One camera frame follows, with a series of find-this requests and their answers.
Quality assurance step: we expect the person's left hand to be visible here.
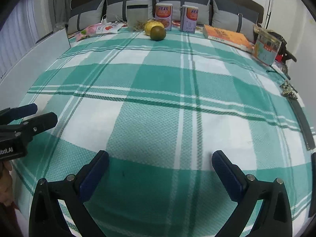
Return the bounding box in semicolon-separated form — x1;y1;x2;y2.
0;161;13;207

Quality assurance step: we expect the white foam box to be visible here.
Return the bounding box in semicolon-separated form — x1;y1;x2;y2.
0;28;70;110

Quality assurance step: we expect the pink snack packet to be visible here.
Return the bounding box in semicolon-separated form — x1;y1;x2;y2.
75;24;101;42

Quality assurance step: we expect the white heart packet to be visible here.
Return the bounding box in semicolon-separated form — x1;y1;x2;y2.
95;22;126;35

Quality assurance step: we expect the far left grey cushion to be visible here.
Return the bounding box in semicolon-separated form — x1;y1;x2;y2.
67;0;105;35

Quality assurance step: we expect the grey cushion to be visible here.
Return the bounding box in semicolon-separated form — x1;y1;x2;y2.
153;0;213;25
105;0;153;22
211;0;259;43
67;0;105;35

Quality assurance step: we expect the grey curtain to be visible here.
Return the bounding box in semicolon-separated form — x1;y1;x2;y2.
48;0;71;27

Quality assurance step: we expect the green white plaid tablecloth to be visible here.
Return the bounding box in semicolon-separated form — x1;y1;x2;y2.
13;30;312;236

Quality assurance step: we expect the clear jar black lid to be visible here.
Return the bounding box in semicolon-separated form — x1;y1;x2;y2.
126;4;148;32

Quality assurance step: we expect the yellow lemon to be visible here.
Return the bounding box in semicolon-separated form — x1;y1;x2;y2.
144;20;165;36

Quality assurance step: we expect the green orange citrus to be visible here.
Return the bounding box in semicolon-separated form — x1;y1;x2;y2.
150;26;166;41

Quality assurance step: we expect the black bag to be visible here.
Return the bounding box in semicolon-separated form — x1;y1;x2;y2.
254;24;297;64

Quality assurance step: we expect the orange book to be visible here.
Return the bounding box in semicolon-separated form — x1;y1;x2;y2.
202;25;253;53

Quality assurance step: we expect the far right grey cushion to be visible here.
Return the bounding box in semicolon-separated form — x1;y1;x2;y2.
211;0;259;43

